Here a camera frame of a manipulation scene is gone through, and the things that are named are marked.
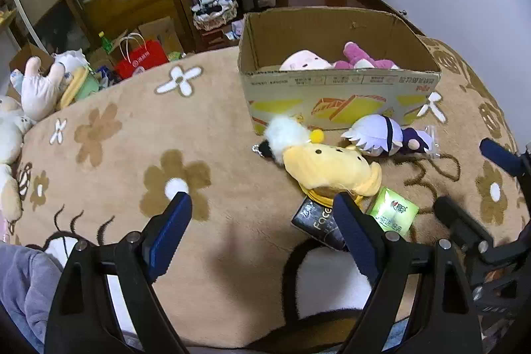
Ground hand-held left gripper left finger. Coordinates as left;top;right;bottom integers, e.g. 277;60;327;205
45;191;193;354

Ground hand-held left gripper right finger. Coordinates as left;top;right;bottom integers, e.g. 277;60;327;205
332;192;484;354

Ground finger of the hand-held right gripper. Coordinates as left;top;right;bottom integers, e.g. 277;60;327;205
479;137;531;180
433;195;496;267

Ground yellow bear plush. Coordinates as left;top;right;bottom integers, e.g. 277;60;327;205
282;142;382;199

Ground purple doll plush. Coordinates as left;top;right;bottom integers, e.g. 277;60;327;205
341;115;440;161

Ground white fluffy plush keychain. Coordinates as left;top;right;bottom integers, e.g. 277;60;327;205
252;114;325;166

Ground black wipes packet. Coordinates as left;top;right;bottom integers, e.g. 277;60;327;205
290;198;350;252

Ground green tissue packet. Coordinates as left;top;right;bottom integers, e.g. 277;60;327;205
367;187;419;236

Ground tan floral blanket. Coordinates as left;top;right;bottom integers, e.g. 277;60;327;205
0;36;531;354

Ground person's grey clothing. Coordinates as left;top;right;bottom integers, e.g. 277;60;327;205
0;244;64;354

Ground tan plush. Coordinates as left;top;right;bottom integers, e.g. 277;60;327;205
0;163;23;219

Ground magenta plush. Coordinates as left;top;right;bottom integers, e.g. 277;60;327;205
334;41;399;70

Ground green yellow plush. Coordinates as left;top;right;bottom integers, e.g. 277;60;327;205
58;66;101;111

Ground red paper bag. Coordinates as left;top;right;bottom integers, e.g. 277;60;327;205
114;34;170;80

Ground light pink plush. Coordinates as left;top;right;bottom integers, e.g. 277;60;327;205
279;50;333;71

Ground cream patched plush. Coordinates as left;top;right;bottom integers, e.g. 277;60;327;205
0;95;37;165

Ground white pink limbed plush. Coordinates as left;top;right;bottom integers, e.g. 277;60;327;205
21;57;67;121

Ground open floor cardboard box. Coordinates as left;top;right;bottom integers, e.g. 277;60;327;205
139;16;184;56

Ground white cat plush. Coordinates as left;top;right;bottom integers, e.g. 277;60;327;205
53;49;90;73

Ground small cardboard box of packets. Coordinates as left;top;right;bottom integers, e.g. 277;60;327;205
224;19;246;43

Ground wicker basket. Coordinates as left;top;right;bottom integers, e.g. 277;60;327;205
192;0;239;32

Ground plain brown cardboard box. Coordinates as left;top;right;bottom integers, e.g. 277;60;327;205
8;43;54;78

